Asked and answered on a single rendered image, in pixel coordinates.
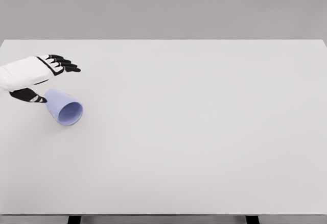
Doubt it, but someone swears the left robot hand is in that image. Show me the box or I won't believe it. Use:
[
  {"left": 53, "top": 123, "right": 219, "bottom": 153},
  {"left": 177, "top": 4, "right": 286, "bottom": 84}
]
[{"left": 0, "top": 54, "right": 82, "bottom": 104}]

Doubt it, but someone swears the light purple cup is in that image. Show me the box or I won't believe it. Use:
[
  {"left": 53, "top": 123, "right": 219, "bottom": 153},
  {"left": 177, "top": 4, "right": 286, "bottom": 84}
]
[{"left": 44, "top": 89, "right": 84, "bottom": 127}]

